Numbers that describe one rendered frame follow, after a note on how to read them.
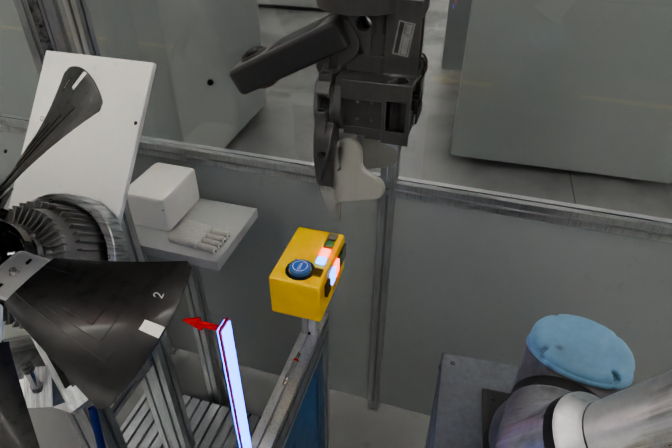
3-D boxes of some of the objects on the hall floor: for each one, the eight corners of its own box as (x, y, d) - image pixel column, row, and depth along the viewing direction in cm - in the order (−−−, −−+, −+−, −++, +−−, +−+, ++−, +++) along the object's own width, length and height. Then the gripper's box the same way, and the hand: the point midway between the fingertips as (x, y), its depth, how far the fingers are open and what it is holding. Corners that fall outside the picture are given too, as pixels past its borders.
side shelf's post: (217, 400, 193) (178, 224, 146) (226, 403, 192) (191, 226, 145) (211, 409, 189) (171, 232, 142) (221, 412, 189) (183, 235, 141)
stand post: (176, 449, 177) (82, 161, 112) (199, 457, 175) (118, 167, 110) (168, 462, 173) (68, 171, 108) (192, 469, 171) (104, 178, 106)
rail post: (318, 498, 164) (312, 332, 120) (330, 502, 163) (328, 336, 119) (314, 511, 161) (306, 346, 116) (326, 515, 160) (322, 350, 116)
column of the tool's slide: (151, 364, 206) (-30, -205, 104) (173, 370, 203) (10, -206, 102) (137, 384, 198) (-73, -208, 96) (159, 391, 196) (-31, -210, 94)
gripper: (414, 10, 34) (394, 255, 46) (437, -25, 43) (415, 188, 55) (292, 0, 36) (303, 237, 48) (339, -31, 45) (338, 176, 57)
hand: (336, 195), depth 51 cm, fingers open, 3 cm apart
